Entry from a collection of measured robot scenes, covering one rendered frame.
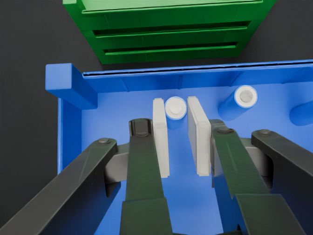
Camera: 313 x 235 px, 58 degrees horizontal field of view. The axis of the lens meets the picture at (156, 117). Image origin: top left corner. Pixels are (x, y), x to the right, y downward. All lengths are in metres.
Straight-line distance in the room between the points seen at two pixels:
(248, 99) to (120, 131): 0.12
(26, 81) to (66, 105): 0.45
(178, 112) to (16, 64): 0.55
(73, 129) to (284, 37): 0.54
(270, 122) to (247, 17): 0.24
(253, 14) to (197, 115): 0.34
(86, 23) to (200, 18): 0.18
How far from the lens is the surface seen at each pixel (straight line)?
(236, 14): 0.48
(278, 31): 0.70
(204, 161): 0.15
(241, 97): 0.22
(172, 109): 0.21
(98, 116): 0.28
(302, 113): 0.27
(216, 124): 0.17
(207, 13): 0.46
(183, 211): 0.27
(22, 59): 0.71
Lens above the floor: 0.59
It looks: 81 degrees down
